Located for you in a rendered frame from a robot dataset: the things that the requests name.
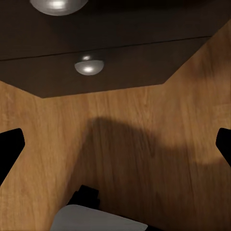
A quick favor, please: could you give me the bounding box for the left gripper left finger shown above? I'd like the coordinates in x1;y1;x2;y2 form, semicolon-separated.
0;128;25;186

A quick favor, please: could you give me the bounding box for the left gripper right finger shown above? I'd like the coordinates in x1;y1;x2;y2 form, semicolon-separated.
216;128;231;166

